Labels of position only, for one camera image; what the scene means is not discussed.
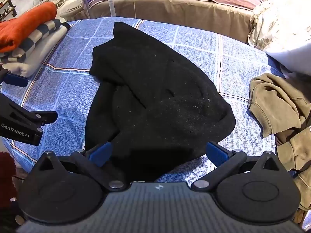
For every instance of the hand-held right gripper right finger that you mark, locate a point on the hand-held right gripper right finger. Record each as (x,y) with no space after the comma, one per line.
(217,154)

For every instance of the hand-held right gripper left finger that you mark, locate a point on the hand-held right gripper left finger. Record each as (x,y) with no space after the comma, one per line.
(100,153)

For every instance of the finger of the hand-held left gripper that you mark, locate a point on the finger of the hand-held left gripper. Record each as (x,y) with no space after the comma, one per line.
(14,79)
(45,117)

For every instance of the black garment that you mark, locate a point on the black garment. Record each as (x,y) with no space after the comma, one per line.
(155,97)

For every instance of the folded cream cloth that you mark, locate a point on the folded cream cloth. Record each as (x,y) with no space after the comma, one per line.
(41,51)

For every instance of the folded checkered cloth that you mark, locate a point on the folded checkered cloth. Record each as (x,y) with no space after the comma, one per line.
(31,40)

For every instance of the dark red knit cloth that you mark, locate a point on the dark red knit cloth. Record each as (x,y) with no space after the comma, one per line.
(7,177)

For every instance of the folded orange cloth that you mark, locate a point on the folded orange cloth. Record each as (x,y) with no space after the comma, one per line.
(26,24)

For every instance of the olive brown garment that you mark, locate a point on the olive brown garment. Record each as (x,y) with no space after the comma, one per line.
(281,111)

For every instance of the blue plaid bed sheet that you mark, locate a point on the blue plaid bed sheet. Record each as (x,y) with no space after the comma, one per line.
(243,60)

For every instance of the tan bed cover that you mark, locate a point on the tan bed cover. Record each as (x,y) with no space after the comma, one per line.
(184,14)

